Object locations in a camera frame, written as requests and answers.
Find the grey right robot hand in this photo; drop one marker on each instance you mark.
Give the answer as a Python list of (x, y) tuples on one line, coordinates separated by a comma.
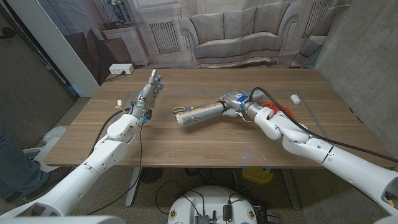
[(236, 99)]

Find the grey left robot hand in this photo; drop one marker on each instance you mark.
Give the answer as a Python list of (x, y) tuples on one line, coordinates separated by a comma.
[(145, 95)]

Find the black band around map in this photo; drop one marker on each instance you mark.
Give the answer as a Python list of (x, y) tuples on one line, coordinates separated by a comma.
[(223, 104)]

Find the paper map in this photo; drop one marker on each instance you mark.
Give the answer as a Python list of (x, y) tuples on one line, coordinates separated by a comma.
[(199, 114)]

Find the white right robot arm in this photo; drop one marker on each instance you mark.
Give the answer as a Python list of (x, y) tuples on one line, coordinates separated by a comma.
[(342, 158)]

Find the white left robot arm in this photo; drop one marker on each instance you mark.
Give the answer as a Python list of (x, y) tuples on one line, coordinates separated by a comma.
[(81, 177)]

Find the white robot base with electronics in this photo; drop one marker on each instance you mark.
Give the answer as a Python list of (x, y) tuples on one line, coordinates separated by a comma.
[(211, 199)]

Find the red bowl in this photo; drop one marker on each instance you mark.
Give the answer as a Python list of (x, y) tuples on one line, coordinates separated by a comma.
[(270, 106)]

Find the white power strip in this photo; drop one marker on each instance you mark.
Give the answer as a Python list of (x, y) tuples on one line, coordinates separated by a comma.
[(121, 68)]

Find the small white cylinder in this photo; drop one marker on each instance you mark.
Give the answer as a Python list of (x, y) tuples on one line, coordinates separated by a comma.
[(295, 99)]

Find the printed living room backdrop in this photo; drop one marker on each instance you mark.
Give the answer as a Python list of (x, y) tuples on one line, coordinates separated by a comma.
[(239, 31)]

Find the yellow plastic object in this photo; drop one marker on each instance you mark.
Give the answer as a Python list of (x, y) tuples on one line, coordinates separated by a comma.
[(256, 175)]

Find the black round floor object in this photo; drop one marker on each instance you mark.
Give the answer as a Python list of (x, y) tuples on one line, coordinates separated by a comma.
[(151, 175)]

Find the white table leg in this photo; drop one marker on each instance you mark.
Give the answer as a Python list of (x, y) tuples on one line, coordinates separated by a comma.
[(133, 189)]

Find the white floor stand base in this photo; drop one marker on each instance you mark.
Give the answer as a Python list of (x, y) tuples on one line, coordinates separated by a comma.
[(54, 132)]

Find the grey table leg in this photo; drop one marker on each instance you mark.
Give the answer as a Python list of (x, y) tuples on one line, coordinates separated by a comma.
[(292, 193)]

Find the person leg in jeans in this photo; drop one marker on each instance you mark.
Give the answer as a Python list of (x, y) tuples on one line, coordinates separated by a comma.
[(15, 165)]

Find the white robot torso edge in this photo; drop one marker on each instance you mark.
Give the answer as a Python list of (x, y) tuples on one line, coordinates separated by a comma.
[(62, 220)]

